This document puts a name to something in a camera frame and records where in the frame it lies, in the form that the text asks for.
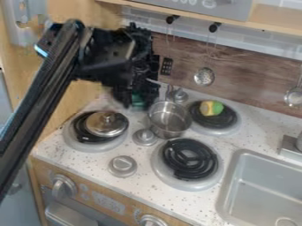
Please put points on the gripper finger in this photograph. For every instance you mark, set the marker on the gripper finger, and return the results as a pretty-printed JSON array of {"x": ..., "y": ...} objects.
[
  {"x": 151, "y": 94},
  {"x": 125, "y": 97}
]

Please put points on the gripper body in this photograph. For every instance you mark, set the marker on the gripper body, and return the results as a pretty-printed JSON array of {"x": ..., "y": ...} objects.
[{"x": 114, "y": 56}]

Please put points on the silver pot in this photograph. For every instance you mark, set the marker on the silver pot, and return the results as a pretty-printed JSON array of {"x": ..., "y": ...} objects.
[{"x": 170, "y": 119}]

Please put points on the black spatula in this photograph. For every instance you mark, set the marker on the black spatula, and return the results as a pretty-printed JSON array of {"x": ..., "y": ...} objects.
[{"x": 166, "y": 66}]

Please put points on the silver lid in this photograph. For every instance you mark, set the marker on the silver lid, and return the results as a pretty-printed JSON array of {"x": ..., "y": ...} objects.
[{"x": 106, "y": 123}]

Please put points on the silver strainer spoon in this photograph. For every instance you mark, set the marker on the silver strainer spoon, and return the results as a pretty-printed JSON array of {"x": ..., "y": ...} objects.
[{"x": 204, "y": 77}]

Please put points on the yellow green toy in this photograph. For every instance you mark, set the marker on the yellow green toy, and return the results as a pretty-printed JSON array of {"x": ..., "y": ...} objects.
[{"x": 211, "y": 108}]

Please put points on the toy stove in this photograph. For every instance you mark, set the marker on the toy stove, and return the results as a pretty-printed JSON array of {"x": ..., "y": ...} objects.
[{"x": 188, "y": 160}]

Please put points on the toy microwave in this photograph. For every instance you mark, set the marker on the toy microwave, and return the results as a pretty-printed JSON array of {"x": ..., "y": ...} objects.
[{"x": 204, "y": 6}]

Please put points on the silver ladle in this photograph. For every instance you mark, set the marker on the silver ladle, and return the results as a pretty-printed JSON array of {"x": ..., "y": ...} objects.
[{"x": 294, "y": 96}]

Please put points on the toy sink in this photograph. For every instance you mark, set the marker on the toy sink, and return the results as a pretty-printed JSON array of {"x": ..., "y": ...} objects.
[{"x": 263, "y": 191}]

